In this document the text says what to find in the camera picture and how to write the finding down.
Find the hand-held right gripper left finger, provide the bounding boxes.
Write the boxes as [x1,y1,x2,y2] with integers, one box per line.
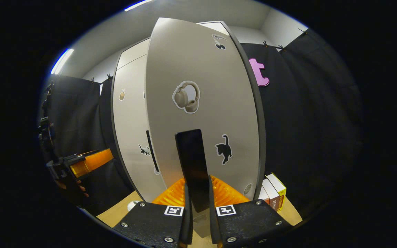
[113,177,194,248]

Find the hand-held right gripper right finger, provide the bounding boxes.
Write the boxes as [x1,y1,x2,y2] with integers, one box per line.
[208,175,293,248]

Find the beige cabinet door camera sticker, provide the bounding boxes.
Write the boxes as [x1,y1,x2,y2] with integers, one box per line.
[113,55,166,203]

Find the beige double-door shoe cabinet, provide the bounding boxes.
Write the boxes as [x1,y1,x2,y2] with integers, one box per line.
[111,21,267,204]

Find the beige cabinet door headphone sticker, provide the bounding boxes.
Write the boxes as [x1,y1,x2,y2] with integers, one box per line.
[146,17,262,238]

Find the beige cabinet drawer front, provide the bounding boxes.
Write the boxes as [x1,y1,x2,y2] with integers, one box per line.
[117,38,151,69]

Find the white and red book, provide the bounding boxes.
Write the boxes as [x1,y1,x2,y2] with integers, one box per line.
[259,186,271,206]

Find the yellow book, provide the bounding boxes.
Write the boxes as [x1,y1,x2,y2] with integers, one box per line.
[266,173,287,211]

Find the narrow ceiling light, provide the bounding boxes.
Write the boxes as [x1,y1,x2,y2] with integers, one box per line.
[50,48,74,75]

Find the black backdrop cloth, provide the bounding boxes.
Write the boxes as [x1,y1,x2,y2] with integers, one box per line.
[39,29,364,221]

